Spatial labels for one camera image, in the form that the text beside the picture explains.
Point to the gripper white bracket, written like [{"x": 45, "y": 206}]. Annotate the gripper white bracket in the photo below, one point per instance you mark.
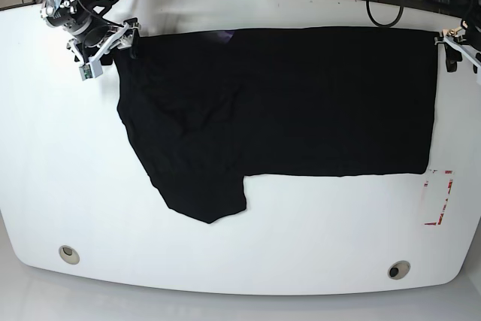
[
  {"x": 461, "y": 43},
  {"x": 93, "y": 50}
]

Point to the black t-shirt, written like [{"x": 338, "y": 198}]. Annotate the black t-shirt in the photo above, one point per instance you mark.
[{"x": 202, "y": 110}]

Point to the red tape marking rectangle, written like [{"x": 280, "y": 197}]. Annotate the red tape marking rectangle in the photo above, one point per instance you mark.
[{"x": 435, "y": 196}]

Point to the left table grommet hole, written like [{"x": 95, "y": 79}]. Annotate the left table grommet hole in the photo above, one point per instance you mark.
[{"x": 69, "y": 255}]

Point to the table grommet hole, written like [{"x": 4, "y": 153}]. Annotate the table grommet hole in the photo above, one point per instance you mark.
[
  {"x": 399, "y": 270},
  {"x": 69, "y": 255}
]

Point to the right table grommet hole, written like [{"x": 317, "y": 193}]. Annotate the right table grommet hole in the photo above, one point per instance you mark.
[{"x": 399, "y": 270}]

